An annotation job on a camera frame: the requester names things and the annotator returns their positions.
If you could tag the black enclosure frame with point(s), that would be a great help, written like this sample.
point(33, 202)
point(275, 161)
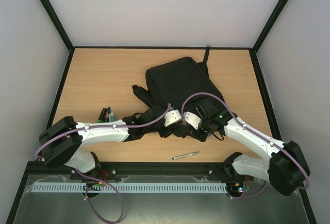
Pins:
point(253, 55)

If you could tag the light blue slotted cable duct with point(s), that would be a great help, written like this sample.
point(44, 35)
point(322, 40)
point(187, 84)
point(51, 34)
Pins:
point(172, 188)

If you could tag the black student backpack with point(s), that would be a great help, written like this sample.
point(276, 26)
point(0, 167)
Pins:
point(181, 83)

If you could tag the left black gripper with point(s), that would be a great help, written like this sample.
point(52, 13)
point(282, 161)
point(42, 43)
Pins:
point(168, 131)

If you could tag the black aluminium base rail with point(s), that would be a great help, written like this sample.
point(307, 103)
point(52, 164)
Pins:
point(115, 171)

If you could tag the silver green marker pen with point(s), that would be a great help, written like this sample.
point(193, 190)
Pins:
point(185, 155)

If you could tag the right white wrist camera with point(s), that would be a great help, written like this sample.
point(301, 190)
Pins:
point(192, 119)

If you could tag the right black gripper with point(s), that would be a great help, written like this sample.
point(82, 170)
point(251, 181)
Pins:
point(190, 132)

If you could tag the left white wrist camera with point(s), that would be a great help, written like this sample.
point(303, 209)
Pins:
point(172, 117)

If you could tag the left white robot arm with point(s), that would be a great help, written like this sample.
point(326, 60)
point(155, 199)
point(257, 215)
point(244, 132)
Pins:
point(64, 142)

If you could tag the green highlighter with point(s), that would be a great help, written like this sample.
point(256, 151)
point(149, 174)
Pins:
point(102, 116)

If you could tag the black blue pen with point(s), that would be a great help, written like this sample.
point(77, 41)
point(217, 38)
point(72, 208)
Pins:
point(109, 111)

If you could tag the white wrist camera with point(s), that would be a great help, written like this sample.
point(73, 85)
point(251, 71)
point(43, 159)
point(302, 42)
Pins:
point(192, 119)
point(172, 117)

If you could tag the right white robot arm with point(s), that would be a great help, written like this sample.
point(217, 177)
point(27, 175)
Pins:
point(281, 164)

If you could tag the white green glue stick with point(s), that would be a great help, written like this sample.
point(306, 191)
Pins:
point(112, 117)

